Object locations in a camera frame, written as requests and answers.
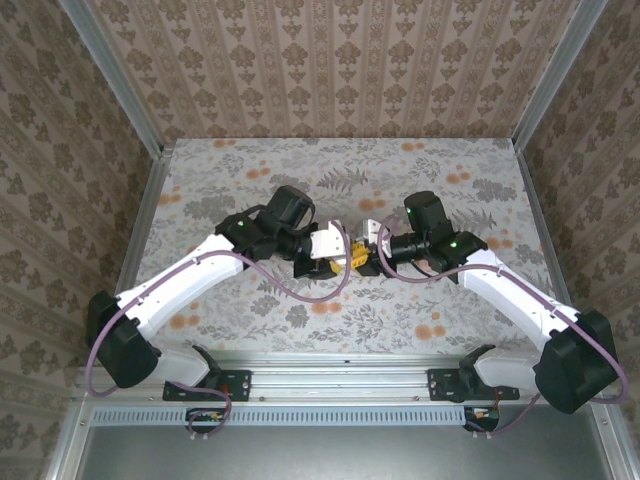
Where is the grey slotted cable duct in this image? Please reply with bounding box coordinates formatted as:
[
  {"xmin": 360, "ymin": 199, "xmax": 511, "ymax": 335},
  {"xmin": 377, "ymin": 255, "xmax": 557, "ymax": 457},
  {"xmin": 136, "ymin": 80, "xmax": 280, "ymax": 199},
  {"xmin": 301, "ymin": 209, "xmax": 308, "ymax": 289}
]
[{"xmin": 92, "ymin": 405, "xmax": 469, "ymax": 427}]

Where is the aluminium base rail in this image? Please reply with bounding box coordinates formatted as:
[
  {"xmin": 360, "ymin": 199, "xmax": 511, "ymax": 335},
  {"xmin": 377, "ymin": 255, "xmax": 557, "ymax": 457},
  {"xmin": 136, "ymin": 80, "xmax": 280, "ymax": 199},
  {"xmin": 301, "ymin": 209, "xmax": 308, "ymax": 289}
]
[{"xmin": 74, "ymin": 349, "xmax": 616, "ymax": 405}]

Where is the grey metal panel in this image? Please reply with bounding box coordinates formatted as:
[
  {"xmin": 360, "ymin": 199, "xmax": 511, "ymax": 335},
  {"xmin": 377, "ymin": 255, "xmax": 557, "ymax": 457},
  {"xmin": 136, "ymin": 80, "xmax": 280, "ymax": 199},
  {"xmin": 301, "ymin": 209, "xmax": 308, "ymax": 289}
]
[{"xmin": 74, "ymin": 423, "xmax": 619, "ymax": 480}]

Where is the aluminium table side rail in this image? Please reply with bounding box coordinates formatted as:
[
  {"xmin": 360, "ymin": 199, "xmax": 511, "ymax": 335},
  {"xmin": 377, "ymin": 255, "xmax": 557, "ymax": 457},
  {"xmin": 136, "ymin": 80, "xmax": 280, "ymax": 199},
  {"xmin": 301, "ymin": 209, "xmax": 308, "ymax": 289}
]
[
  {"xmin": 513, "ymin": 144, "xmax": 576, "ymax": 306},
  {"xmin": 102, "ymin": 144, "xmax": 176, "ymax": 354}
]

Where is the black controller box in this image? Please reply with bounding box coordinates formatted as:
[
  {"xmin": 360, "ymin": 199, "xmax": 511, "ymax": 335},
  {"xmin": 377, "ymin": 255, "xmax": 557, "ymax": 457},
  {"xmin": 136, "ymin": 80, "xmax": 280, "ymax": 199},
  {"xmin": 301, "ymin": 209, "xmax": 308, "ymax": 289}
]
[
  {"xmin": 185, "ymin": 405, "xmax": 227, "ymax": 435},
  {"xmin": 463, "ymin": 405, "xmax": 501, "ymax": 432}
]

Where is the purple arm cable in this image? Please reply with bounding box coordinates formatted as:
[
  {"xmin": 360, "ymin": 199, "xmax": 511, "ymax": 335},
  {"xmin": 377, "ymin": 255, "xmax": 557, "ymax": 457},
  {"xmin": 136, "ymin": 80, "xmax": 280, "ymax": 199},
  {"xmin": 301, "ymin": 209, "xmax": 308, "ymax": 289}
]
[
  {"xmin": 377, "ymin": 214, "xmax": 630, "ymax": 441},
  {"xmin": 85, "ymin": 219, "xmax": 352, "ymax": 441}
]

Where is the floral tablecloth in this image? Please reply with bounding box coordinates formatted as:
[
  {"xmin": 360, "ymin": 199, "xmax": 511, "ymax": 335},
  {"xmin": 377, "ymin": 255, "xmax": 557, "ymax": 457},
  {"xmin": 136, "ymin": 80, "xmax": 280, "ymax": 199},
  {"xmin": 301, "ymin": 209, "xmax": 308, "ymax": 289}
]
[{"xmin": 122, "ymin": 137, "xmax": 556, "ymax": 356}]

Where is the aluminium frame post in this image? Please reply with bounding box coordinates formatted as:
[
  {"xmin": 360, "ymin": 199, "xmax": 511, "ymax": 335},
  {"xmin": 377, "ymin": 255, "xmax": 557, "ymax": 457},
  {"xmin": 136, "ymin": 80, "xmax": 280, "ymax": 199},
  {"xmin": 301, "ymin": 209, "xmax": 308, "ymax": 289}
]
[
  {"xmin": 58, "ymin": 0, "xmax": 165, "ymax": 157},
  {"xmin": 513, "ymin": 0, "xmax": 610, "ymax": 151}
]

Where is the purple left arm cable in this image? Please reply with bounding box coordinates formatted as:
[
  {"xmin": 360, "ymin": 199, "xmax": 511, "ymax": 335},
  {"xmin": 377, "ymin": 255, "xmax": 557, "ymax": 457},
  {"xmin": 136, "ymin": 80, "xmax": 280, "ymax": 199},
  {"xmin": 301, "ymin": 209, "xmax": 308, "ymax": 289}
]
[{"xmin": 85, "ymin": 219, "xmax": 352, "ymax": 441}]

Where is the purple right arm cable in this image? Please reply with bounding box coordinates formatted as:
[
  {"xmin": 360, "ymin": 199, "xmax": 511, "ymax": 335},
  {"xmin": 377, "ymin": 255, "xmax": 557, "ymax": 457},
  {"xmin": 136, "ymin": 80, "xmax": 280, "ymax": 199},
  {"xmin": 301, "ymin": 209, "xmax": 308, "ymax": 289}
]
[{"xmin": 377, "ymin": 214, "xmax": 630, "ymax": 441}]

